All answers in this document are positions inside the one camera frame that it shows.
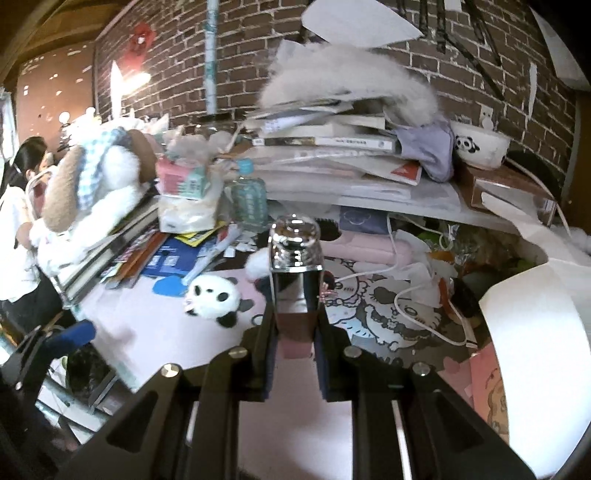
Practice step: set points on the red wall decoration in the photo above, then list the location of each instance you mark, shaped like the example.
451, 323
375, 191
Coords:
142, 37

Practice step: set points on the grey vertical pipe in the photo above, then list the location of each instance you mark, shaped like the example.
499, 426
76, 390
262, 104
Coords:
212, 55

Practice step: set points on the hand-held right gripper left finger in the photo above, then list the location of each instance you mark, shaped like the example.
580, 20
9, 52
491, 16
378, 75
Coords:
270, 369

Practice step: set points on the lit wall lamp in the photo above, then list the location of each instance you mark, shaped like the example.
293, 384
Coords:
124, 83

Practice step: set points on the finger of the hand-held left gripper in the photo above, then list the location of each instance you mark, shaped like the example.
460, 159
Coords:
69, 339

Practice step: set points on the clear plastic water bottle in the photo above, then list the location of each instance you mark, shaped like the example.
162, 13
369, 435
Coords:
249, 198

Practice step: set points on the small panda plush toy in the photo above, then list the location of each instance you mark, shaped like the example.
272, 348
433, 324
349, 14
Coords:
214, 297

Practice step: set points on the brown cardboard box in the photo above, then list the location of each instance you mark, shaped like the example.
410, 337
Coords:
498, 184

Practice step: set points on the silver capped perfume bottle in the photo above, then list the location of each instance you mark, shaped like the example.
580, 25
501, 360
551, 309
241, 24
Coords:
295, 286

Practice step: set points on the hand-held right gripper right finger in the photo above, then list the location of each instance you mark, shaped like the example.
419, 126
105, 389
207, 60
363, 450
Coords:
319, 369

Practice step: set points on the grey fluffy fur piece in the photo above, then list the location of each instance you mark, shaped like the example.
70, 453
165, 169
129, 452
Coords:
341, 78

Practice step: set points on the red and white booklet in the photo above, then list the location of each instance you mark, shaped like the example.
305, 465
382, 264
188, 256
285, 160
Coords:
406, 174

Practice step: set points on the purple cloth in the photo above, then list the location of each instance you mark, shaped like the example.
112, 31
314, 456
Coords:
427, 147

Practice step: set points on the pink cartoon printed desk mat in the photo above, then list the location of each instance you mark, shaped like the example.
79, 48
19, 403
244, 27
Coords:
152, 332

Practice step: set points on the pink printed card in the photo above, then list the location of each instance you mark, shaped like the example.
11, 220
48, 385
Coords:
489, 392

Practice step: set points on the slanted stack of books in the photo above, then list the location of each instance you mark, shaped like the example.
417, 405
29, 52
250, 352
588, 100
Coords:
111, 258

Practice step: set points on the dark purple box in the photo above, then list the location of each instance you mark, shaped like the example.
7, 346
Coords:
364, 220

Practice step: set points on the white cardboard box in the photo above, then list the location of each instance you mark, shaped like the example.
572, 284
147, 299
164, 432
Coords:
540, 332

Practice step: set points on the blue leaflet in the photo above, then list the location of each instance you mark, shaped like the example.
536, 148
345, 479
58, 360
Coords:
178, 258

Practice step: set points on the white and brown dog plush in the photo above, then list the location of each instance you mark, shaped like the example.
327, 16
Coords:
101, 184

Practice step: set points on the stack of books and papers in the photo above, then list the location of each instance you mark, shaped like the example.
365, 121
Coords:
323, 157

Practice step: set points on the white shelf board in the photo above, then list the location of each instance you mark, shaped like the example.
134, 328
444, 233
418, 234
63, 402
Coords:
415, 207

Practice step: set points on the pink tissue packet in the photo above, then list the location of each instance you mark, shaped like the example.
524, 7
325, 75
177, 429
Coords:
184, 194

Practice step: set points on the white paper sheet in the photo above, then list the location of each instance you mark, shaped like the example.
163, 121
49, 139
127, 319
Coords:
355, 23

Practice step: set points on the white wall socket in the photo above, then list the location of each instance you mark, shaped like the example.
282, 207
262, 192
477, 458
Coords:
486, 115

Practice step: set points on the pink padded case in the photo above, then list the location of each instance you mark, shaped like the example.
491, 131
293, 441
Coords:
369, 249

